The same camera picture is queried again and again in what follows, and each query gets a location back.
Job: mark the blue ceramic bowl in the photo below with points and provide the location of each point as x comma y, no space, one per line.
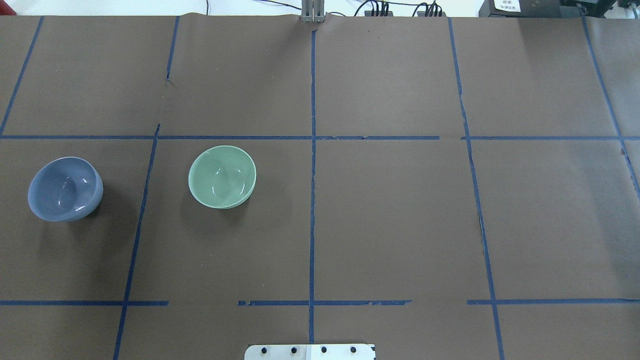
65,190

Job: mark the green ceramic bowl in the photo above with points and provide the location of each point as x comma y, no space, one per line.
222,177

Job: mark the brown paper table cover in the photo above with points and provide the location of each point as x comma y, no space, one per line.
445,188

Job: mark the black computer box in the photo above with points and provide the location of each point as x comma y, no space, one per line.
526,9

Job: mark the aluminium frame post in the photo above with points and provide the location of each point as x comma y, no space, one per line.
313,11

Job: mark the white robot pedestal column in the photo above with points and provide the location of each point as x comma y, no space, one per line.
337,351

